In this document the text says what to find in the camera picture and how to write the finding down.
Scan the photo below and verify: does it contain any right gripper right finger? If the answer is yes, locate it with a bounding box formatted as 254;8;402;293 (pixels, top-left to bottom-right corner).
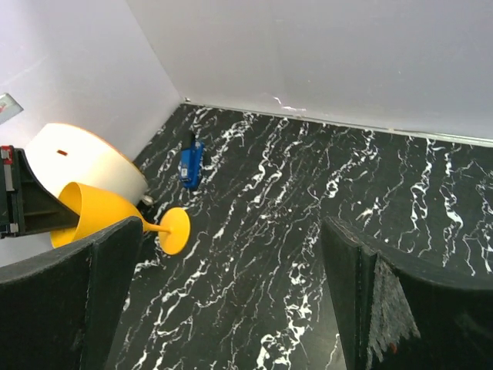
321;217;492;369

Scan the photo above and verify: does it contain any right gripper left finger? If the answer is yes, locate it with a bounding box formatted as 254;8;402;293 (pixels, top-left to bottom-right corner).
1;217;143;369

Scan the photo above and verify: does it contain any small blue device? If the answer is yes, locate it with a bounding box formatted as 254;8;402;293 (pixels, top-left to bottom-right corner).
179;130;204;190

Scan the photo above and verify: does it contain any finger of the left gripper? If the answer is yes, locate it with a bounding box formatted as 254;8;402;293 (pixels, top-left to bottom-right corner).
0;146;79;238

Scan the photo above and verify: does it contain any white paper roll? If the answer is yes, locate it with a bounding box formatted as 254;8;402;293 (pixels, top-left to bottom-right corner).
0;122;149;267

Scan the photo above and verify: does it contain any orange wine glass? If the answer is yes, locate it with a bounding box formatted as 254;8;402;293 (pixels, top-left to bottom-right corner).
50;182;191;255

